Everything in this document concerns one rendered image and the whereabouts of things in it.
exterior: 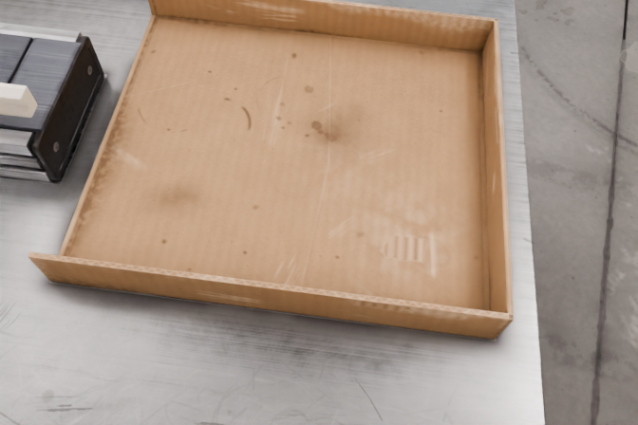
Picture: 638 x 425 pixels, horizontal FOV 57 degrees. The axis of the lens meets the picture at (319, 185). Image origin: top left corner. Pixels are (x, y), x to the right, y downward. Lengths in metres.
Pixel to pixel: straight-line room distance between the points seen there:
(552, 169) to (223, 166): 1.21
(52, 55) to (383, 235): 0.28
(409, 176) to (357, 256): 0.08
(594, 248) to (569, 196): 0.14
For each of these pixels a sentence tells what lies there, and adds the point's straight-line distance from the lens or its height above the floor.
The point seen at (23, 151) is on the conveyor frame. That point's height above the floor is 0.87.
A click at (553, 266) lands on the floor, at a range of 1.44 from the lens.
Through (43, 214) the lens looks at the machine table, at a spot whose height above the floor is 0.83.
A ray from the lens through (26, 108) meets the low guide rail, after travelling 0.43.
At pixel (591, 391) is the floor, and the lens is 1.37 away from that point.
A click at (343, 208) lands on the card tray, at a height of 0.83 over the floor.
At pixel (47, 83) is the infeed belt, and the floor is 0.88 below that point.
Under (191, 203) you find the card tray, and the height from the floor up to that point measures 0.83.
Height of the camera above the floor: 1.21
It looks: 59 degrees down
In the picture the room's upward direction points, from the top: 4 degrees clockwise
